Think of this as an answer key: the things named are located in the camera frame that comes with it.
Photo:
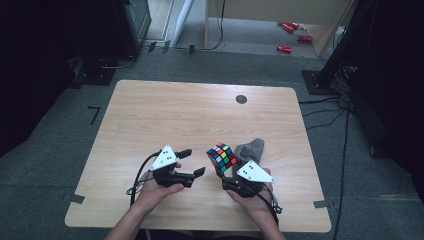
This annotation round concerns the round dark table grommet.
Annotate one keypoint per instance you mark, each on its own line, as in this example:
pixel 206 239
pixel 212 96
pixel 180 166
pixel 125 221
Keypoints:
pixel 241 99

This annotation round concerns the white board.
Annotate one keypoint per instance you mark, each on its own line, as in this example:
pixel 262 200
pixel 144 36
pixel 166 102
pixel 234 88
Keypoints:
pixel 183 20

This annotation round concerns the person's dark lap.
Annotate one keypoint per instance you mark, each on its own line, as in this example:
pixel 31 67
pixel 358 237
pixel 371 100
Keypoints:
pixel 186 236

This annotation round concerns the person's right hand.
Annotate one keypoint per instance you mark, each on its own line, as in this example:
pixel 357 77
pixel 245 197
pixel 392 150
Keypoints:
pixel 260 206

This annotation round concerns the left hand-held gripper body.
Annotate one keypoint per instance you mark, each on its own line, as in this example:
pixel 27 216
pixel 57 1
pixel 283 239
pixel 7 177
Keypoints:
pixel 163 160

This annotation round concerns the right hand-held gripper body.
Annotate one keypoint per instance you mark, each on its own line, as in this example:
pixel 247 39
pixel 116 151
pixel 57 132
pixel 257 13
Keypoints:
pixel 253 173

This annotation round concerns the grey tape piece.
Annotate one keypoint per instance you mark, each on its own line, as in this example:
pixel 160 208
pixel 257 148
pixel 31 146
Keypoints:
pixel 76 198
pixel 320 204

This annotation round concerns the red can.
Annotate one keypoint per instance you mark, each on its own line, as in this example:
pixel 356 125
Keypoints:
pixel 295 25
pixel 305 38
pixel 288 28
pixel 284 49

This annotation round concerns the black stand post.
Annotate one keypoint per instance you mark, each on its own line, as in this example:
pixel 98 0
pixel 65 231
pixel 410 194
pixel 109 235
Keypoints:
pixel 343 43

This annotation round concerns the person's left hand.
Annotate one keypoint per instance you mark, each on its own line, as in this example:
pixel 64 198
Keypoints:
pixel 151 196

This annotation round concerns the black stand base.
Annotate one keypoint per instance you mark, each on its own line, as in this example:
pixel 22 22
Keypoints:
pixel 315 85

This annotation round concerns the multicoloured puzzle cube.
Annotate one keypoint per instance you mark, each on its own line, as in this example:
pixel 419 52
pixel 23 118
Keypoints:
pixel 221 157

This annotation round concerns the light wooden desk frame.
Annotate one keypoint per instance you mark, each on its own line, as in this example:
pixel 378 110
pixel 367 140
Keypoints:
pixel 283 8

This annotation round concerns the black cabinet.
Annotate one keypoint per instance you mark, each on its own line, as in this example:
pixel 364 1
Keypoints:
pixel 131 26

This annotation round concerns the grey cloth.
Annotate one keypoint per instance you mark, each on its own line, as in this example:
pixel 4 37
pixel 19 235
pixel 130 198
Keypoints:
pixel 251 150

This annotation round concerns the black floor plate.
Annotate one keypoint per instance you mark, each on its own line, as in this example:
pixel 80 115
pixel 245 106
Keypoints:
pixel 93 75

